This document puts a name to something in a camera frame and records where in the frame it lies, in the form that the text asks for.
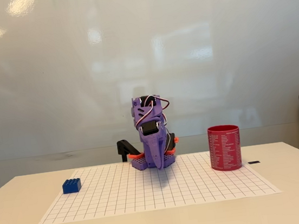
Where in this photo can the white grid paper sheet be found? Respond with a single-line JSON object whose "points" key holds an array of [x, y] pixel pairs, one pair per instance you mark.
{"points": [[159, 190]]}

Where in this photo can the red cup with white text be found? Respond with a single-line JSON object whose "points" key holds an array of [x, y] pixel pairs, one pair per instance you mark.
{"points": [[225, 147]]}

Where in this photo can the black clamp with orange knob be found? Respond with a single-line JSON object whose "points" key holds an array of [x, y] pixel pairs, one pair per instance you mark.
{"points": [[174, 141]]}

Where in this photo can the purple gripper black servo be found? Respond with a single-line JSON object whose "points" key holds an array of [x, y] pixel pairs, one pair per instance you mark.
{"points": [[153, 145]]}

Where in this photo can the small black flat piece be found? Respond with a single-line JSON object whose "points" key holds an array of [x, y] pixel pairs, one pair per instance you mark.
{"points": [[254, 162]]}

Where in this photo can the blue toy brick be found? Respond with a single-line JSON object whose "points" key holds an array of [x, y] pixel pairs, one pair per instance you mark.
{"points": [[71, 186]]}

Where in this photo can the purple robot arm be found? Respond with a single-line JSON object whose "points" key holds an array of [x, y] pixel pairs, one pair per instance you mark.
{"points": [[143, 110]]}

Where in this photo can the black clamp with orange foot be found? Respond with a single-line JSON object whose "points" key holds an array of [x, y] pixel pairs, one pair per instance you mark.
{"points": [[123, 148]]}

